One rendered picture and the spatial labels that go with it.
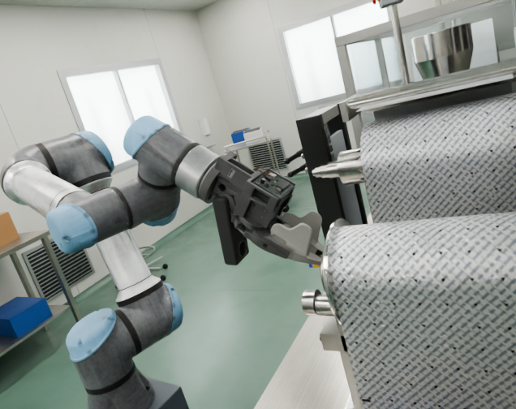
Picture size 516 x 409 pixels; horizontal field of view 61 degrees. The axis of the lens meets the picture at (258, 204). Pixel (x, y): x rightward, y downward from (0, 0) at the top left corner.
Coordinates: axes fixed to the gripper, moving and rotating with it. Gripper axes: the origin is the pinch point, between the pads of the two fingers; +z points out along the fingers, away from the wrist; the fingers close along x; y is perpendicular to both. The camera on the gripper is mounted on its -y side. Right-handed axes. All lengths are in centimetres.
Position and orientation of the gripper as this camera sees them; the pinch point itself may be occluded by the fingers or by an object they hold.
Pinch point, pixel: (318, 259)
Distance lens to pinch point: 65.2
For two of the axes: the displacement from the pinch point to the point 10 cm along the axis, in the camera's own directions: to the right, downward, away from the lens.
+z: 8.3, 5.1, -2.1
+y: 3.5, -7.8, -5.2
